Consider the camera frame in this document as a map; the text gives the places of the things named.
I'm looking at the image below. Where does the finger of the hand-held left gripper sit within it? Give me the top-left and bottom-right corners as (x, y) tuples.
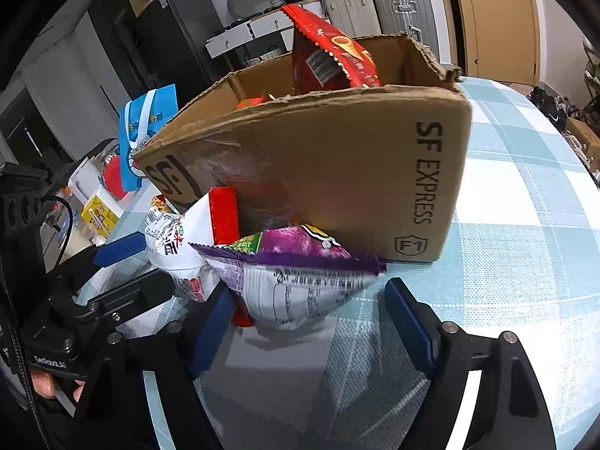
(49, 231), (147, 292)
(85, 268), (176, 323)

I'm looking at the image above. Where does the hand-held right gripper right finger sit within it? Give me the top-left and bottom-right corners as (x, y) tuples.
(384, 277), (558, 450)

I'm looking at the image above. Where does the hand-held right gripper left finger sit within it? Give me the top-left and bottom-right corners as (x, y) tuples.
(70, 286), (236, 450)

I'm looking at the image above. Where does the purple snack bag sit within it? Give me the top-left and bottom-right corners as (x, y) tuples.
(190, 225), (387, 331)

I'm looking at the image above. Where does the brown cardboard box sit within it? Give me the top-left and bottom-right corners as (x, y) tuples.
(132, 33), (473, 263)

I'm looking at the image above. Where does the red cone snack bag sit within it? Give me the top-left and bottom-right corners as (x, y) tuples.
(280, 4), (386, 95)

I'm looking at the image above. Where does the person's left hand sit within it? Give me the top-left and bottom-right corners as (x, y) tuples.
(29, 369), (88, 403)

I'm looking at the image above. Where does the yellow box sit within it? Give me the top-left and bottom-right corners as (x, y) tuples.
(81, 194), (120, 237)

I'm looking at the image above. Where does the white red snack bag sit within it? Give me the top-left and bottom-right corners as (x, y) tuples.
(144, 186), (242, 303)

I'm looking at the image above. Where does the white box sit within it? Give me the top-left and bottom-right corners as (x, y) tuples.
(68, 159), (102, 207)

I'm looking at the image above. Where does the blue cartoon gift bag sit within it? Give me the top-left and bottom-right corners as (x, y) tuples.
(117, 84), (179, 193)

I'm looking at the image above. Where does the small red snack packet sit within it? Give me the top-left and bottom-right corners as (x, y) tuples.
(233, 96), (269, 111)

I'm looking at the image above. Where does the black refrigerator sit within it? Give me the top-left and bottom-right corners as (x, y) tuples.
(136, 0), (226, 104)

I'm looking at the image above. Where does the white drawer cabinet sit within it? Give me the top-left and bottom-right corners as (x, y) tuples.
(205, 9), (301, 59)

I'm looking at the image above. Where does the small cardboard box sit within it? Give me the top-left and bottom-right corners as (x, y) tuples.
(565, 117), (600, 152)

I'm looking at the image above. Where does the pile of shoes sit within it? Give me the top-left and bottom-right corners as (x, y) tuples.
(527, 85), (582, 123)

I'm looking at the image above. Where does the silver suitcase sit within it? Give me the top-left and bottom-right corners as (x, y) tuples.
(374, 0), (441, 57)

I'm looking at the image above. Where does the beige suitcase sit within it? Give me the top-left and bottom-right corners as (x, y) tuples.
(323, 0), (376, 38)

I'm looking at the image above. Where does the wooden door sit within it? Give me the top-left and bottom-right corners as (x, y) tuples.
(452, 0), (540, 85)

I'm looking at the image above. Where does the black cable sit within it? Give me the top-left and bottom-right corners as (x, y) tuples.
(42, 196), (76, 270)

